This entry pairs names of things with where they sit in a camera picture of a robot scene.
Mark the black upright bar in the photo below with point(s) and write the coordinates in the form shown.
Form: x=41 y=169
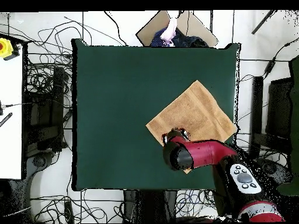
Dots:
x=257 y=112

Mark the navy dotted garment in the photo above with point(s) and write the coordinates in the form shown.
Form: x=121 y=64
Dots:
x=157 y=39

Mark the yellow emergency stop button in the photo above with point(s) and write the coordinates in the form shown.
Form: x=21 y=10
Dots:
x=5 y=47

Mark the black flat case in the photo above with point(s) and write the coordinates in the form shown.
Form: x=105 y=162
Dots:
x=279 y=107

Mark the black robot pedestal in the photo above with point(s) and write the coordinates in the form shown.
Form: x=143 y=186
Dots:
x=151 y=207

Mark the black inline power adapter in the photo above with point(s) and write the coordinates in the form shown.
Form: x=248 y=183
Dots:
x=269 y=67

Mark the white desk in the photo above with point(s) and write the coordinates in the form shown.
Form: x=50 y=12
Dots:
x=10 y=116

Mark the cardboard box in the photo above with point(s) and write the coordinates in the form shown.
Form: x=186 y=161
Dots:
x=198 y=28

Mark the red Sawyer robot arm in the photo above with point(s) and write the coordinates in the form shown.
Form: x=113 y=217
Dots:
x=205 y=152

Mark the black power strip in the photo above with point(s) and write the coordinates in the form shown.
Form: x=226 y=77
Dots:
x=69 y=212

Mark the black equipment stand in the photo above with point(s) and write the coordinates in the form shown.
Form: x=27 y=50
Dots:
x=44 y=121

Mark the tan terry towel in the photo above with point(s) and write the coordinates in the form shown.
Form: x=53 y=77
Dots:
x=193 y=112

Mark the thin black bar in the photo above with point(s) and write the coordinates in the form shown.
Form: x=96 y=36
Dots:
x=262 y=22

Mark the green hanging cloth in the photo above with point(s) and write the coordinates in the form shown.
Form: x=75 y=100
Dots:
x=294 y=116

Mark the grey caster foot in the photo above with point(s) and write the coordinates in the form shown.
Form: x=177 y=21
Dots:
x=39 y=161
x=278 y=172

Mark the dark green table cloth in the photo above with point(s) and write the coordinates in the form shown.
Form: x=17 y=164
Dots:
x=116 y=105

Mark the white pink garment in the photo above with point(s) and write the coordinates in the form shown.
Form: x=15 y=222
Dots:
x=170 y=31

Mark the dark garment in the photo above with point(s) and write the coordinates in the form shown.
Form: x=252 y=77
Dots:
x=189 y=40

